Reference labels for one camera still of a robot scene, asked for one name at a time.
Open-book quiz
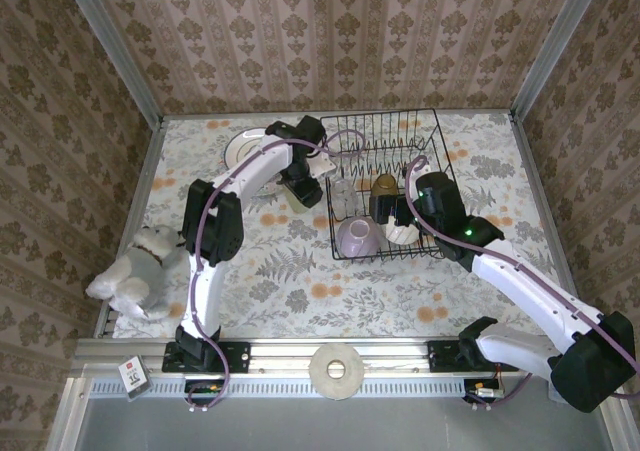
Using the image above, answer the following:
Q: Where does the black connector box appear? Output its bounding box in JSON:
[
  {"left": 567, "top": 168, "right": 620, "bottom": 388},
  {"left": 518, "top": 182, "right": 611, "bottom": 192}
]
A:
[
  {"left": 183, "top": 378, "right": 227, "bottom": 408},
  {"left": 462, "top": 377, "right": 507, "bottom": 406}
]

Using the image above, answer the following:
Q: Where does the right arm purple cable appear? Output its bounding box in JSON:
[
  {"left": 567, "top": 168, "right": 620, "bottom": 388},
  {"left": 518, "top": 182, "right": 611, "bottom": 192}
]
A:
[{"left": 405, "top": 155, "right": 640, "bottom": 413}]

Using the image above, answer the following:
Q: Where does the aluminium frame post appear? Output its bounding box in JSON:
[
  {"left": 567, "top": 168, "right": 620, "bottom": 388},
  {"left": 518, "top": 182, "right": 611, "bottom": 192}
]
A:
[
  {"left": 509, "top": 0, "right": 610, "bottom": 120},
  {"left": 57, "top": 0, "right": 166, "bottom": 125}
]

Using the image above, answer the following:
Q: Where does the white label card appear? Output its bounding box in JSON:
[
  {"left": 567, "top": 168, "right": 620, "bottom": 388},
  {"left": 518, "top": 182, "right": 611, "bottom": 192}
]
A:
[{"left": 118, "top": 355, "right": 150, "bottom": 402}]

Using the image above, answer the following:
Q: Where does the cream ribbed bowl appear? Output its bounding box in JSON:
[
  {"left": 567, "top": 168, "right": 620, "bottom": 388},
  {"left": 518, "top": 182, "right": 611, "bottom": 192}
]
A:
[{"left": 383, "top": 220, "right": 424, "bottom": 246}]

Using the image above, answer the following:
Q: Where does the multicolour patterned plate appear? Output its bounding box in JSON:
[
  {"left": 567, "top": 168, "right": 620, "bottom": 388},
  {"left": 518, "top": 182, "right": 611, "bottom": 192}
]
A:
[{"left": 219, "top": 125, "right": 284, "bottom": 198}]

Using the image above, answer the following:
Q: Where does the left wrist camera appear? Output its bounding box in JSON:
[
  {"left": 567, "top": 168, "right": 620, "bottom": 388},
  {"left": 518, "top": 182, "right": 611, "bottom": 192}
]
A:
[{"left": 312, "top": 151, "right": 337, "bottom": 178}]

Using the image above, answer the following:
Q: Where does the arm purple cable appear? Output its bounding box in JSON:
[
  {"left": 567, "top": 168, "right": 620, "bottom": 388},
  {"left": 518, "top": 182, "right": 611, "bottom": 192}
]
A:
[
  {"left": 187, "top": 129, "right": 369, "bottom": 413},
  {"left": 405, "top": 155, "right": 640, "bottom": 413}
]

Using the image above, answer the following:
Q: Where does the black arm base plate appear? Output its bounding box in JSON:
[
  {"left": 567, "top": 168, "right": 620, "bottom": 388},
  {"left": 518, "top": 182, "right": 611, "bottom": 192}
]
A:
[
  {"left": 162, "top": 340, "right": 251, "bottom": 375},
  {"left": 427, "top": 339, "right": 521, "bottom": 374}
]

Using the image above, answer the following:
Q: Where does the aluminium extrusion mounting rail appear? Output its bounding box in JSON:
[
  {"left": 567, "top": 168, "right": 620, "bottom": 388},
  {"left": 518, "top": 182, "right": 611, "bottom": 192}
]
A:
[{"left": 72, "top": 334, "right": 621, "bottom": 380}]

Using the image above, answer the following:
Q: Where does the brown cup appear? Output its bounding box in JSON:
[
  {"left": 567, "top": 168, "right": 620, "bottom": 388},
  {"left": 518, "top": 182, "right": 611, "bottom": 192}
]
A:
[{"left": 369, "top": 172, "right": 401, "bottom": 198}]

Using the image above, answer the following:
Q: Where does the floral table cloth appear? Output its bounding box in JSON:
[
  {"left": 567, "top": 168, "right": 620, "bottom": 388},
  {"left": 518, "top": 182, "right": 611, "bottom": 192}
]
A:
[{"left": 112, "top": 112, "right": 584, "bottom": 340}]

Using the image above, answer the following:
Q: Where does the grey tape roll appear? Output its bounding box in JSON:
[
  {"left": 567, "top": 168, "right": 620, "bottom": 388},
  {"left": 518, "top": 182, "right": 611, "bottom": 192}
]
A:
[{"left": 308, "top": 343, "right": 365, "bottom": 401}]

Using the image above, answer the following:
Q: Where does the clear drinking glass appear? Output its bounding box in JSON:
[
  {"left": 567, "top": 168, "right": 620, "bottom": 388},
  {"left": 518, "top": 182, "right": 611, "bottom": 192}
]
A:
[{"left": 330, "top": 178, "right": 360, "bottom": 221}]

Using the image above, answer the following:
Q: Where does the white plate with characters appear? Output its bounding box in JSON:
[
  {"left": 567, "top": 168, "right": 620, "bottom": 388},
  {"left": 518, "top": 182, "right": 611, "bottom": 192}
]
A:
[{"left": 223, "top": 127, "right": 269, "bottom": 171}]

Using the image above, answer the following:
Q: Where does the black wire dish rack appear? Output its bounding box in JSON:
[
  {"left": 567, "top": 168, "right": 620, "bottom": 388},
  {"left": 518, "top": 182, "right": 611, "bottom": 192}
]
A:
[{"left": 319, "top": 108, "right": 459, "bottom": 262}]

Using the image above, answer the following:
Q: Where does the lilac bowl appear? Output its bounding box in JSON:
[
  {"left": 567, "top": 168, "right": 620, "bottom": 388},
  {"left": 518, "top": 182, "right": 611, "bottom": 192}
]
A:
[{"left": 335, "top": 215, "right": 385, "bottom": 261}]

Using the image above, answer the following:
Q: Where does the grey slotted cable duct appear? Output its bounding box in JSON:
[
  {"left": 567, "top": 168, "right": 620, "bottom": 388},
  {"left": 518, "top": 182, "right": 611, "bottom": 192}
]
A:
[{"left": 89, "top": 378, "right": 551, "bottom": 401}]

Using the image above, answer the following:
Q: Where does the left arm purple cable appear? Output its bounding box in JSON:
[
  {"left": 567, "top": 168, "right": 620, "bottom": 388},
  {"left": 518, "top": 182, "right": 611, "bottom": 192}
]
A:
[{"left": 187, "top": 129, "right": 369, "bottom": 413}]

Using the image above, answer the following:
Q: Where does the white grey plush toy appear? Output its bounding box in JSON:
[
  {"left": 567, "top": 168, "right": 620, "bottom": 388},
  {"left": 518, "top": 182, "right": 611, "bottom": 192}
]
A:
[{"left": 85, "top": 224, "right": 185, "bottom": 321}]

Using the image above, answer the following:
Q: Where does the aluminium table edge rail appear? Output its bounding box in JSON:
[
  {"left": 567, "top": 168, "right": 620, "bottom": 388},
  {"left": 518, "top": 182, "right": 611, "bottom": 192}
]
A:
[
  {"left": 159, "top": 106, "right": 517, "bottom": 121},
  {"left": 508, "top": 112, "right": 592, "bottom": 337},
  {"left": 96, "top": 117, "right": 167, "bottom": 340}
]

